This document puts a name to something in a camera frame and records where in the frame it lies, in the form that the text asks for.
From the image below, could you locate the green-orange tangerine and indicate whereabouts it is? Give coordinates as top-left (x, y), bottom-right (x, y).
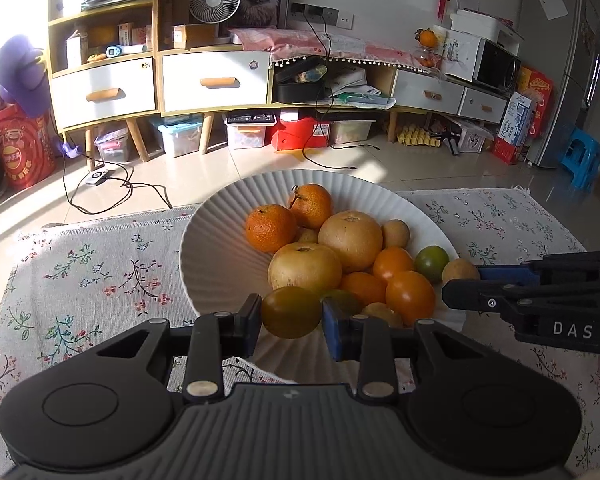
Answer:
top-left (261, 286), bottom-right (324, 339)

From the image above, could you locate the low clear storage box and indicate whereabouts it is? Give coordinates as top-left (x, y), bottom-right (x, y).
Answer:
top-left (330, 119), bottom-right (376, 146)

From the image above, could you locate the blue plastic stool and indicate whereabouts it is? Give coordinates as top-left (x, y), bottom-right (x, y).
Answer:
top-left (560, 127), bottom-right (600, 191)

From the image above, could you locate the black floor cable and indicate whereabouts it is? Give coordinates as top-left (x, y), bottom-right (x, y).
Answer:
top-left (62, 125), bottom-right (173, 216)

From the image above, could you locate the yellow-green tangerine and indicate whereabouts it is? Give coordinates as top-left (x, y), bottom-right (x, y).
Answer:
top-left (320, 289), bottom-right (363, 317)

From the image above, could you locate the purple plush toy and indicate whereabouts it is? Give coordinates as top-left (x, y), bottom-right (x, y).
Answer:
top-left (0, 34), bottom-right (51, 120)

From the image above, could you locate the white and blue carton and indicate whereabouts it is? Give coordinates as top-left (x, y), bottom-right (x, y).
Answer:
top-left (500, 91), bottom-right (538, 147)

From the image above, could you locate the clear box with teal lid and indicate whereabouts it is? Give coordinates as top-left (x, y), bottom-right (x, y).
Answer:
top-left (152, 115), bottom-right (203, 157)

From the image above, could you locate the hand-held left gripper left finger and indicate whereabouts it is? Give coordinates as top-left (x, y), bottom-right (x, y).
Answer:
top-left (87, 293), bottom-right (264, 403)

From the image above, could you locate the red storage box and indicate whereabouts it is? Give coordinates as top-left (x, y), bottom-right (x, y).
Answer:
top-left (271, 117), bottom-right (330, 151)

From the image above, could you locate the green unripe tangerine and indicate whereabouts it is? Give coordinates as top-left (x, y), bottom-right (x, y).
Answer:
top-left (414, 245), bottom-right (450, 281)

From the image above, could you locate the low wooden drawer cabinet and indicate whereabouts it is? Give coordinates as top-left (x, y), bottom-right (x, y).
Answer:
top-left (270, 57), bottom-right (511, 143)

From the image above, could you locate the tall wooden shelf cabinet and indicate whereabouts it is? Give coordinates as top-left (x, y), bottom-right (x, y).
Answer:
top-left (46, 0), bottom-right (162, 163)

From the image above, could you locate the wooden single drawer cabinet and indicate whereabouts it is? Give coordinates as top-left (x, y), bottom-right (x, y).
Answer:
top-left (157, 45), bottom-right (273, 156)

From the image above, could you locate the black socket cable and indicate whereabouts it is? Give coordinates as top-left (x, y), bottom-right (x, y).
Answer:
top-left (302, 10), bottom-right (381, 171)

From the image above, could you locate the pink tasselled cloth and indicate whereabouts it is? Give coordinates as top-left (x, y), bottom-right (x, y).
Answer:
top-left (228, 27), bottom-right (433, 73)

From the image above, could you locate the tall red carton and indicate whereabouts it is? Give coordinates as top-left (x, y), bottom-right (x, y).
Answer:
top-left (517, 66), bottom-right (556, 126)

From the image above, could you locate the smooth small orange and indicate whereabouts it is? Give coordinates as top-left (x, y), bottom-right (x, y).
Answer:
top-left (372, 246), bottom-right (415, 283)
top-left (340, 271), bottom-right (387, 308)
top-left (385, 270), bottom-right (436, 327)

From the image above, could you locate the black microwave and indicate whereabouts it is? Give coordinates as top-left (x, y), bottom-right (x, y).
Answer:
top-left (472, 39), bottom-right (522, 93)

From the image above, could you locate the orange tangerine with stem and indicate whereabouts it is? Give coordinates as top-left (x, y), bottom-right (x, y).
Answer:
top-left (290, 183), bottom-right (334, 231)

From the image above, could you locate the floral tablecloth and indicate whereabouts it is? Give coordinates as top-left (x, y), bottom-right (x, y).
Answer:
top-left (0, 187), bottom-right (600, 480)

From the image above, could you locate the yellow egg carton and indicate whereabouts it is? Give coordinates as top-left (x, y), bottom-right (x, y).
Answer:
top-left (396, 125), bottom-right (442, 148)

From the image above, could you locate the red printed gift bag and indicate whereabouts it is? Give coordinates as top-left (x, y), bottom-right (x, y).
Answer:
top-left (0, 110), bottom-right (58, 191)

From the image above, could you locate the white desk fan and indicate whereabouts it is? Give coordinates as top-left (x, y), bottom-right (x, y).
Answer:
top-left (189, 0), bottom-right (241, 38)

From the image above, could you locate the white ribbed plate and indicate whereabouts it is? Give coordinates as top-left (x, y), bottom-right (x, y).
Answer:
top-left (179, 170), bottom-right (468, 386)

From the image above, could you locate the grey refrigerator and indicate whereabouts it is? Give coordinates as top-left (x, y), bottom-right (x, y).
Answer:
top-left (517, 0), bottom-right (600, 168)

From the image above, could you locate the tan round pear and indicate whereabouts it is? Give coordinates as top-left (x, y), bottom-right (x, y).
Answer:
top-left (318, 210), bottom-right (384, 274)

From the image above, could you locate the black case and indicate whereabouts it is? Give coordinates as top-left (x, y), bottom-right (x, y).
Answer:
top-left (274, 56), bottom-right (330, 105)

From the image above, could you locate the cardboard box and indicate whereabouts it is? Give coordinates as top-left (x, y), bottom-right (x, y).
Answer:
top-left (172, 24), bottom-right (231, 51)

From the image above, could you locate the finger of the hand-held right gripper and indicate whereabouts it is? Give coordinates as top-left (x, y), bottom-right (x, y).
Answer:
top-left (442, 280), bottom-right (600, 358)
top-left (479, 249), bottom-right (600, 292)

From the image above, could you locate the low red carton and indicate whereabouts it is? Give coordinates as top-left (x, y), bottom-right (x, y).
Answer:
top-left (490, 137), bottom-right (523, 166)

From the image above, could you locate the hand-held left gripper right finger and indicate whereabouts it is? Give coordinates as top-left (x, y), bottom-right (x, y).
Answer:
top-left (324, 300), bottom-right (506, 405)

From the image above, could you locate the white printed basket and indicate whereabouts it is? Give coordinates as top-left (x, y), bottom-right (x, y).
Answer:
top-left (457, 120), bottom-right (496, 153)

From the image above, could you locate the wall socket row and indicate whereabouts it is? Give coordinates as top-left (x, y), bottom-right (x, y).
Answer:
top-left (291, 2), bottom-right (355, 31)

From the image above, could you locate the clear box with black lid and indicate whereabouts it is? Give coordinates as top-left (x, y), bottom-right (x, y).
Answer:
top-left (223, 112), bottom-right (277, 150)

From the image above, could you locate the white printed card box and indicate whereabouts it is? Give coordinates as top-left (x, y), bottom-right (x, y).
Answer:
top-left (440, 30), bottom-right (483, 81)

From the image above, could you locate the yellow round pear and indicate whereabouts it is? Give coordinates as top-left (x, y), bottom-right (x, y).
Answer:
top-left (267, 242), bottom-right (343, 296)

